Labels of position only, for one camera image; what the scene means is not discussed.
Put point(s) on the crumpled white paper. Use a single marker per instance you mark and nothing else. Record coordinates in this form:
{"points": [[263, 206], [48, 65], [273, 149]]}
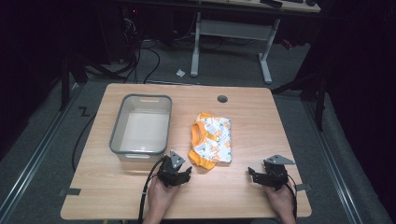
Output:
{"points": [[180, 73]]}

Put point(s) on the flat black device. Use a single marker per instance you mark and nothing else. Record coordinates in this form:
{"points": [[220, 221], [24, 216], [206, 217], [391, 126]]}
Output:
{"points": [[271, 3]]}

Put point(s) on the small black device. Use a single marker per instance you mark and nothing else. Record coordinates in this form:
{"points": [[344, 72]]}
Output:
{"points": [[310, 2]]}

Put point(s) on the small red object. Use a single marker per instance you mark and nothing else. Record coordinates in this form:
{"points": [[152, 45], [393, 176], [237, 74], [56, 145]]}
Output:
{"points": [[287, 44]]}

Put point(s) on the grey tape piece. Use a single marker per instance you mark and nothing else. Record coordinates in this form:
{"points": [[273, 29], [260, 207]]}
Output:
{"points": [[303, 187], [71, 191]]}

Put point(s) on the metal floor rail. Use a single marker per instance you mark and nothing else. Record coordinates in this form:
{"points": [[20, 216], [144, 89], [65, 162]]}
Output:
{"points": [[37, 155], [333, 161]]}

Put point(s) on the person's right hand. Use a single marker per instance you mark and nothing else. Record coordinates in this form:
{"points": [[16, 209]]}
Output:
{"points": [[280, 200]]}

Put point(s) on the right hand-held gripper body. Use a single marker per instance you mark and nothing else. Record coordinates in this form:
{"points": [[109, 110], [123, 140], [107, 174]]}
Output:
{"points": [[275, 174]]}

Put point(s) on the black metal stand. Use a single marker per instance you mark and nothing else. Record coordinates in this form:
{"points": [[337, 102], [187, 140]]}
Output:
{"points": [[320, 102], [64, 84]]}

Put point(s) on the orange and white patterned garment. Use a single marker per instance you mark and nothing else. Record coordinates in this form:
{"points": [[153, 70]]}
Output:
{"points": [[213, 140]]}

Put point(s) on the white-framed wooden desk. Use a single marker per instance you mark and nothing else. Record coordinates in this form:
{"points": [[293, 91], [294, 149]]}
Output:
{"points": [[232, 30]]}

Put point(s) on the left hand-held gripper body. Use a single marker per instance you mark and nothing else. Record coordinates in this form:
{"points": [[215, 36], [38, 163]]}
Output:
{"points": [[169, 174]]}

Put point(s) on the grey-rimmed white plastic bin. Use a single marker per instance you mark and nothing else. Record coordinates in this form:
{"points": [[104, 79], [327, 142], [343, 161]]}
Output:
{"points": [[141, 129]]}

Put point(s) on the person's left hand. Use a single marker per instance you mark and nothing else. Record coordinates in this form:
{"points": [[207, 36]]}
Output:
{"points": [[160, 196]]}

